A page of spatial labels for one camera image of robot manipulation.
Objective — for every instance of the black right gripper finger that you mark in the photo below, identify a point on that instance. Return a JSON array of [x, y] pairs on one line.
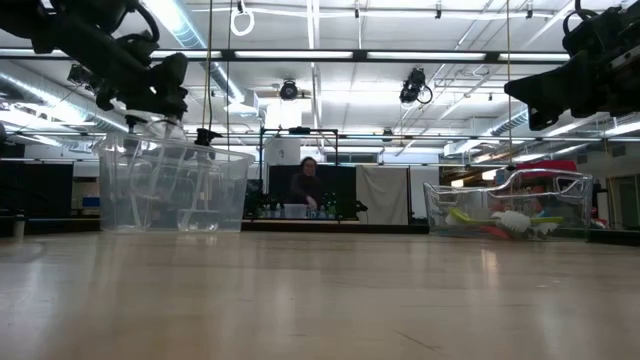
[[540, 119], [540, 87]]

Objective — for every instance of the clear soap pump bottle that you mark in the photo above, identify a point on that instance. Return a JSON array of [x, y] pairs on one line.
[[167, 127], [197, 220]]

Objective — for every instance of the red dish brush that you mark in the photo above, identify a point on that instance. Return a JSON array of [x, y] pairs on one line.
[[495, 233]]

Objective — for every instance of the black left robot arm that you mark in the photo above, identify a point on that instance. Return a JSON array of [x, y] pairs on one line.
[[75, 35]]

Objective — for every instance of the long LED light bar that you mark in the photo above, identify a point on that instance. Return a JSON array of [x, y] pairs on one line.
[[425, 55], [290, 54], [200, 53]]

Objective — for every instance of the red storage bins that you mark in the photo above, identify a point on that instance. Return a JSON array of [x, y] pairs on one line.
[[550, 166]]

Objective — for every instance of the clear plastic storage tub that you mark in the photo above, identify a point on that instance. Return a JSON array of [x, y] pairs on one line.
[[230, 200]]

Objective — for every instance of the white paper sign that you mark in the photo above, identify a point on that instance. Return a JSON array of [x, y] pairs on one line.
[[282, 152]]

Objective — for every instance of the clear plastic organizer bin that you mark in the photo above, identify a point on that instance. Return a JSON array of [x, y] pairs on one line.
[[450, 200]]

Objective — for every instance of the black cabinet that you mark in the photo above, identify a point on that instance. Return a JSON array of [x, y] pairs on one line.
[[35, 190]]

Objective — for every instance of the white board panel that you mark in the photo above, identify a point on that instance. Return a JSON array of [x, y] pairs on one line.
[[416, 195]]

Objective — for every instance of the person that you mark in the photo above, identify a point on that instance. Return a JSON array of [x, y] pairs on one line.
[[306, 187]]

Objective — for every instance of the clear plastic container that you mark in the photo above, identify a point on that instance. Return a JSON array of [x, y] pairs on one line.
[[295, 211]]

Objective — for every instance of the grey hanging cloth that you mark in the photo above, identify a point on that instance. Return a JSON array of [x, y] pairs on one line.
[[382, 195]]

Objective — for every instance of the black screen panel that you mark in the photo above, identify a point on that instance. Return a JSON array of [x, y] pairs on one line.
[[340, 182]]

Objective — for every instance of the silver air duct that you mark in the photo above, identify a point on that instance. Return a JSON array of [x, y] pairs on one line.
[[515, 122], [227, 82], [50, 100]]

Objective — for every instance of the black pipe stand frame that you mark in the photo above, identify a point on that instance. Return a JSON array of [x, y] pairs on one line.
[[300, 131]]

